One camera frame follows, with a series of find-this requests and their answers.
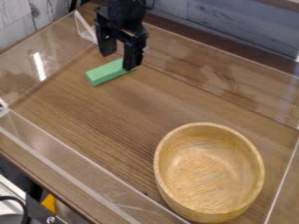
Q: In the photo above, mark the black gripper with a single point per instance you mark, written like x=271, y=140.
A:
x=117, y=16

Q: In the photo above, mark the green rectangular block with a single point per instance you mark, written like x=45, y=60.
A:
x=105, y=72

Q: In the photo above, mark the brown wooden bowl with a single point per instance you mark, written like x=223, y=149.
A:
x=208, y=171

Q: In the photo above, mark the yellow warning sticker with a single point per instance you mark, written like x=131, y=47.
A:
x=49, y=203

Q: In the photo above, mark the clear acrylic corner bracket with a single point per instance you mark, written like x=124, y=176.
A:
x=85, y=31

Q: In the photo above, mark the clear acrylic enclosure wall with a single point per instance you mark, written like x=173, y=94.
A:
x=83, y=140

